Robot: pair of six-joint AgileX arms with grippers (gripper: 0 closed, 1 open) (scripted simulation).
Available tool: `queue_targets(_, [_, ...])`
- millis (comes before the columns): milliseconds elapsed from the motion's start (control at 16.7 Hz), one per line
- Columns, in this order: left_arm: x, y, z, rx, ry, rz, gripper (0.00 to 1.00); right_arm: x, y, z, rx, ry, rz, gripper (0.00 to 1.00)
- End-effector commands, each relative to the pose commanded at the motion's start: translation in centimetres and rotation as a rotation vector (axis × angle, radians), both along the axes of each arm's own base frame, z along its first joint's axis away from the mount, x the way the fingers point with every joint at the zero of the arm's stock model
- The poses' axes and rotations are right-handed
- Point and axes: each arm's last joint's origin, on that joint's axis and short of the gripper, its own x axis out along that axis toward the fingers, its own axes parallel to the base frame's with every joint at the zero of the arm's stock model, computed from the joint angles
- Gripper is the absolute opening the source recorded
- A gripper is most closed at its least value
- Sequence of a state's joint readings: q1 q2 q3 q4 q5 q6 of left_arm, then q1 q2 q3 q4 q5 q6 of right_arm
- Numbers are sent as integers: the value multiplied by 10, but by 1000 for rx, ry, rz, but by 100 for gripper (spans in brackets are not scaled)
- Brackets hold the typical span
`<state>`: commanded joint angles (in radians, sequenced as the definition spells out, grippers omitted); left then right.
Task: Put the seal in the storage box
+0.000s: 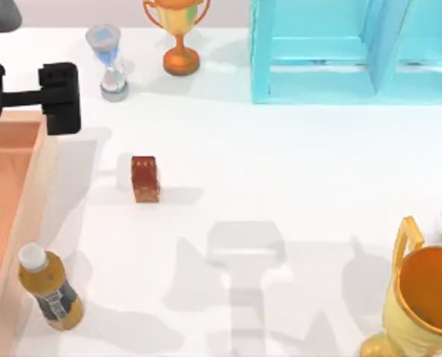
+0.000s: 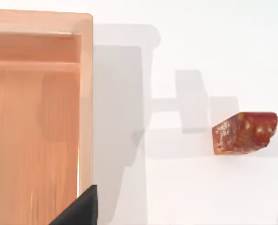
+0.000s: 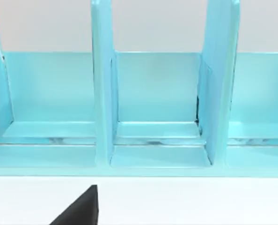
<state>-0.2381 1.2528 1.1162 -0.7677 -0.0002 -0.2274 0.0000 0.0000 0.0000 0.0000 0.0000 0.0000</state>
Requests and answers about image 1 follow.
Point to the hourglass with blue sand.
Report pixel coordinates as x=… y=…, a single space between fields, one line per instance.
x=109 y=80

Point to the shallow salmon-coloured box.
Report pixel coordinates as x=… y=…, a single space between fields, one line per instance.
x=5 y=163

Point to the small gold trophy, bronze base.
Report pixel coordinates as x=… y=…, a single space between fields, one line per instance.
x=180 y=56

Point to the orange bottle with white cap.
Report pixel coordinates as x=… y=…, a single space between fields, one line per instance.
x=50 y=286

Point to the light blue rack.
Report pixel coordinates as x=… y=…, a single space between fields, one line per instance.
x=317 y=85

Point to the large gold trophy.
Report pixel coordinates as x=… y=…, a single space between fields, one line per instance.
x=425 y=290

